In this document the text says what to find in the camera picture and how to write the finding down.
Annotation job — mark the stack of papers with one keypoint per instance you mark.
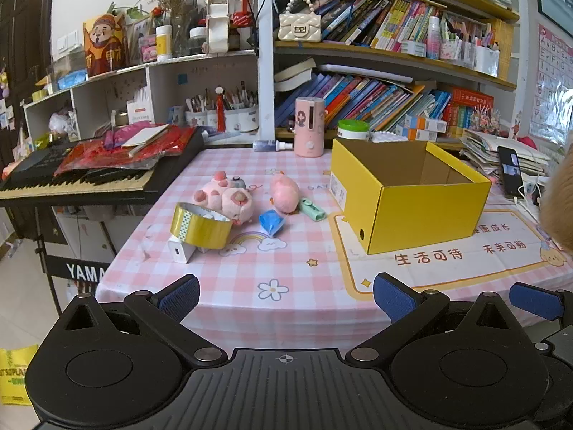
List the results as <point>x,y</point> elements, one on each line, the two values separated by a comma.
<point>497,141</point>

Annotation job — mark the yellow plastic bag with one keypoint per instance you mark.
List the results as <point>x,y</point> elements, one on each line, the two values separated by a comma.
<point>15,374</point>

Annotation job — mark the blue packet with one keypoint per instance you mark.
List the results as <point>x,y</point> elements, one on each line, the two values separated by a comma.
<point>271,221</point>

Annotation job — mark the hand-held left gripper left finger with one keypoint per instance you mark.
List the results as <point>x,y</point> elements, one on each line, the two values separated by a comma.
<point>179,299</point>

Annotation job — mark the green lid white jar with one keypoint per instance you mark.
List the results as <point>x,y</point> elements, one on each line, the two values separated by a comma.
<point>353,130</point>

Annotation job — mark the white charger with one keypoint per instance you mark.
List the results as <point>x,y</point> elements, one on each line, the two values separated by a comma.
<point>181,251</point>

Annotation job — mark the green correction tape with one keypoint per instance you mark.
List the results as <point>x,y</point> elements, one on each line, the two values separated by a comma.
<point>311,209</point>

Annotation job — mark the pink humidifier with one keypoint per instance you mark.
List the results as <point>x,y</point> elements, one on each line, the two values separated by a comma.
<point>309,127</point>

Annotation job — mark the red boxed book set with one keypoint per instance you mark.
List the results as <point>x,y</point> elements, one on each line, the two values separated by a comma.
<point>470,107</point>

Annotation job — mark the white pen holder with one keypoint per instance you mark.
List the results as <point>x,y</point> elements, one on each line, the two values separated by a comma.
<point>248,118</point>
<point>228,121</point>
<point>195,118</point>

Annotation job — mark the row of blue books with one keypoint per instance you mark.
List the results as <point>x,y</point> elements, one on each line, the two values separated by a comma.
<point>367,101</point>

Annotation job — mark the pile of red packets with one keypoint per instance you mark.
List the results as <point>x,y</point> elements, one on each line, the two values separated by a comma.
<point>89,152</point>

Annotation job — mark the dark glass jar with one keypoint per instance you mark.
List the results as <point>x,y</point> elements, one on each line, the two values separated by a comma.
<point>197,42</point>

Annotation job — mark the gold tape roll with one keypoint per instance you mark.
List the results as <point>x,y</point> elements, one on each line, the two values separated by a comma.
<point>201,228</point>

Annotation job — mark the pink checkered tablecloth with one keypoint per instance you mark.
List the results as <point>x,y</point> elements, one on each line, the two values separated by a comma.
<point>250,286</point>

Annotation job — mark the wooden bookshelf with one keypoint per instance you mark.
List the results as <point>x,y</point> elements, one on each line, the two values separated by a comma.
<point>266,53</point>

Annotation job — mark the white card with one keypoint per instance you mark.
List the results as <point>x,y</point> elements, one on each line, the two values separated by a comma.
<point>145,135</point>

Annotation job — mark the white spray bottle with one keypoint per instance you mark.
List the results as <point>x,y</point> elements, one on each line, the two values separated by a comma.
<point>268,145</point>

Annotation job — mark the stack of small orange boxes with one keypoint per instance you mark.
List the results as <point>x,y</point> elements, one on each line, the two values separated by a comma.
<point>423,127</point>

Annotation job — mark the black keyboard stand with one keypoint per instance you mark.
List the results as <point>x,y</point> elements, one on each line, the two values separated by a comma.
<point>80,273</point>

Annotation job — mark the blue box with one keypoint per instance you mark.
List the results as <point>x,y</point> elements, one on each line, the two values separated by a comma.
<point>72,80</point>

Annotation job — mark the wall light switch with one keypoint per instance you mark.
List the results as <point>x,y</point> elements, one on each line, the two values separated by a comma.
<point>68,41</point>

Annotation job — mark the dark door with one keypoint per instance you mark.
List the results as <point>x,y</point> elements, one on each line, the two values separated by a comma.
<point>22,53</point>

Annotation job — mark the row of colourful books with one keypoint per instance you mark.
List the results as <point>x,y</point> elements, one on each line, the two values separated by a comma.
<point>380,22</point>

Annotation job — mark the white cubby shelf unit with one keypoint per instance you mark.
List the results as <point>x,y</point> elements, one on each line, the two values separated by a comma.
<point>170,80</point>

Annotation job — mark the white desk organizer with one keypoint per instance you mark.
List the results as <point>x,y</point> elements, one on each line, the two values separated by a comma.
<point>486,60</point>

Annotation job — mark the tan fuzzy object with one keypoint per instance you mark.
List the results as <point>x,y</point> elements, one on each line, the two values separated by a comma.
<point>557,201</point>

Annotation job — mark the white pastel bottle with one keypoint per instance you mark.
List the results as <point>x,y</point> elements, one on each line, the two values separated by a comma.
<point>433,38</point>

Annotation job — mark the yellow-bordered table mat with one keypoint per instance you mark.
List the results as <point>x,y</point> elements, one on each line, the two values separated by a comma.
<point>447,268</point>

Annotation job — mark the white quilted pouch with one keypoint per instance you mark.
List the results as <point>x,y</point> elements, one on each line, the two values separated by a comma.
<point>385,136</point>

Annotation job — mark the white tape dispenser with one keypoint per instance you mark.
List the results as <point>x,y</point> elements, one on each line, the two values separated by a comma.
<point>217,31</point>

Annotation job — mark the red tassel ornament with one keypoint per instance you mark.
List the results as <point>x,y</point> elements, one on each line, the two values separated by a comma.
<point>220,107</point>

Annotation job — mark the pink fluffy plush toy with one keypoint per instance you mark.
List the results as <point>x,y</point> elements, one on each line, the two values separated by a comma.
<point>284,192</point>

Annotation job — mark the yellow cardboard box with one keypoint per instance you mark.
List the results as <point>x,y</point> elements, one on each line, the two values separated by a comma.
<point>421,215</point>

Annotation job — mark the alphabet wall poster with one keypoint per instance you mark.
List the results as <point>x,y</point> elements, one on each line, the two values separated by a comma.
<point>553,85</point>

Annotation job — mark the black smartphone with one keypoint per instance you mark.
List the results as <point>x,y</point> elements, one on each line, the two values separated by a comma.
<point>510,170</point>

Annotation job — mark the white jar yellow label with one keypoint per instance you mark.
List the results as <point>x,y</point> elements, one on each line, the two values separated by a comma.
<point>163,45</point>

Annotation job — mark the purple wrapper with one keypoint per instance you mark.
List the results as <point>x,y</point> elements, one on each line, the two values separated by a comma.
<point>114,139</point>

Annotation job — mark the white paper bag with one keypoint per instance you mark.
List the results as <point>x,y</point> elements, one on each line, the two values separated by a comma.
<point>139,112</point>

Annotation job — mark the pink pig plush grey cap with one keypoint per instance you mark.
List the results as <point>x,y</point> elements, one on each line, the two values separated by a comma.
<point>224,195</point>

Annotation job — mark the black electronic keyboard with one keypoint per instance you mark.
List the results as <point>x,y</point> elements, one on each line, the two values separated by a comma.
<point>36,170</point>

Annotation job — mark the thick lying book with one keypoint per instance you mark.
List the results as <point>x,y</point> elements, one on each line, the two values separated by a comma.
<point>291,74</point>

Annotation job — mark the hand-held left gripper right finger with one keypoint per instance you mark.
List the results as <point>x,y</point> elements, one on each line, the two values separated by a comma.
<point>394,299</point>

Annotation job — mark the clear plastic bag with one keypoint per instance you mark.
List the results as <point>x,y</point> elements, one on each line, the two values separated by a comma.
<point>60,122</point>

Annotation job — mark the fortune god figure bag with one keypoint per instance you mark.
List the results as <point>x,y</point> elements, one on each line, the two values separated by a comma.
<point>105,47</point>

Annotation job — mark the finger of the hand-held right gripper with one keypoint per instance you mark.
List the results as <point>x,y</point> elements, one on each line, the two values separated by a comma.
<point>532,301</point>

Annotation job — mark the blue printed card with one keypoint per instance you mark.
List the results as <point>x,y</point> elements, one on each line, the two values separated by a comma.
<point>175,114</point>

